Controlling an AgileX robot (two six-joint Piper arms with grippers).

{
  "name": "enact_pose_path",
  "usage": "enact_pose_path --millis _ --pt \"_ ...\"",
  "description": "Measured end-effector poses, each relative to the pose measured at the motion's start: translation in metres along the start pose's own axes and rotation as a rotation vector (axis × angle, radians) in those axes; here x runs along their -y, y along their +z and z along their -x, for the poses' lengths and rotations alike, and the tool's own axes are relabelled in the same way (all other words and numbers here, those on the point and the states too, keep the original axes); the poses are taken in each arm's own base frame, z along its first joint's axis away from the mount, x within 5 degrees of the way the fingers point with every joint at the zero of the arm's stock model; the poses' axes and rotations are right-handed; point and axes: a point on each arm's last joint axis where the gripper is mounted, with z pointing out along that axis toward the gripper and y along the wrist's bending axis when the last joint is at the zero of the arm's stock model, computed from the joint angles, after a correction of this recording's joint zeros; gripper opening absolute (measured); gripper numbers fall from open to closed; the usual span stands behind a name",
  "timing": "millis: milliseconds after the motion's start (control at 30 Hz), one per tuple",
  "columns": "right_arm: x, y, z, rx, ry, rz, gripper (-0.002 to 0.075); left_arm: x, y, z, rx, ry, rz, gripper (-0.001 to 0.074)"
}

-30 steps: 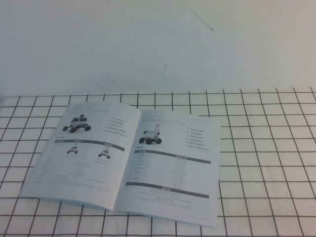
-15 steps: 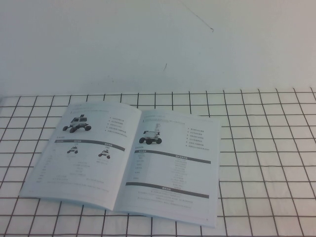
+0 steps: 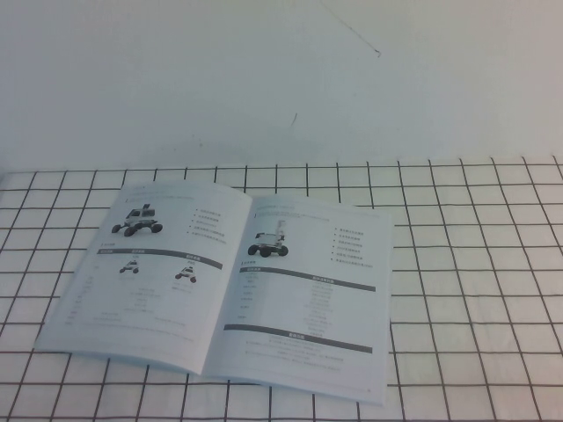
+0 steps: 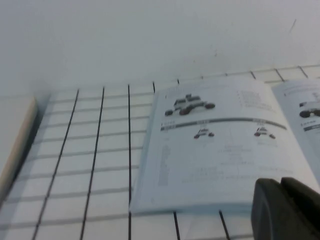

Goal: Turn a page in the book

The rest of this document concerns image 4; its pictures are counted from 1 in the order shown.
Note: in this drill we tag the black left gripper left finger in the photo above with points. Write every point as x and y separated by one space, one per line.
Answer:
275 215

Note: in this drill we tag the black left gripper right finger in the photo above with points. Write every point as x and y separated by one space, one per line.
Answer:
302 193

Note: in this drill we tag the white manual booklet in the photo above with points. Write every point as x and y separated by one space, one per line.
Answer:
225 162

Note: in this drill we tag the white black-grid tablecloth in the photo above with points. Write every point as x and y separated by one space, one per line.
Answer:
75 162

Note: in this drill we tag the white panel beige edge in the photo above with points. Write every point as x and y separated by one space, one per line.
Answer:
15 130

